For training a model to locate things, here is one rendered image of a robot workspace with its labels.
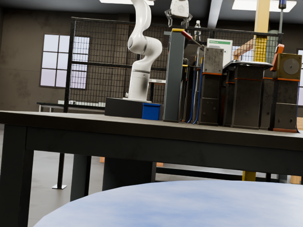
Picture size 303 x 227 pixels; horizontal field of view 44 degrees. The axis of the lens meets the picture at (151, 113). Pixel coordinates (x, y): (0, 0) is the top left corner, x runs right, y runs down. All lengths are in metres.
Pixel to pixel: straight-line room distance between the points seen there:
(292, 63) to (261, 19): 1.82
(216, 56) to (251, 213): 1.47
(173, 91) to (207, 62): 0.22
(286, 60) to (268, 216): 1.53
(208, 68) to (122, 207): 1.48
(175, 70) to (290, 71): 0.53
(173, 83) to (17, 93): 9.15
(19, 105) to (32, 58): 1.34
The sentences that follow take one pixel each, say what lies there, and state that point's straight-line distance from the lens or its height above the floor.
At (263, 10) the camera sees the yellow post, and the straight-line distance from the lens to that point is 3.65.
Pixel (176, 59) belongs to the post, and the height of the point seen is 1.01.
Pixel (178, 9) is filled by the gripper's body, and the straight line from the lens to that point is 2.18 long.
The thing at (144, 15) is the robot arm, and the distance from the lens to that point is 2.50.
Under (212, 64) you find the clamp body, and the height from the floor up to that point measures 0.98.
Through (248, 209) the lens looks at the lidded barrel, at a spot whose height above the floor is 0.65.
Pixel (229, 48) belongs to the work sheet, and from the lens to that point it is 3.47.
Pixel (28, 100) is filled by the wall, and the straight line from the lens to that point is 10.67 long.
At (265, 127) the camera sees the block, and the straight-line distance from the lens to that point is 2.02.
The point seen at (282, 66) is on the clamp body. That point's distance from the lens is 1.83.
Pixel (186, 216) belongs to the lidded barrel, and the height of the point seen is 0.65.
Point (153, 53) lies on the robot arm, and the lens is 2.44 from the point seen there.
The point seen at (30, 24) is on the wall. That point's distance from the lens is 10.92.
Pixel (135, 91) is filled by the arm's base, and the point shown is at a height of 0.87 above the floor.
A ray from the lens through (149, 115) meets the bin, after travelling 2.09.
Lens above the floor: 0.73
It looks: level
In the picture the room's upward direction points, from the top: 5 degrees clockwise
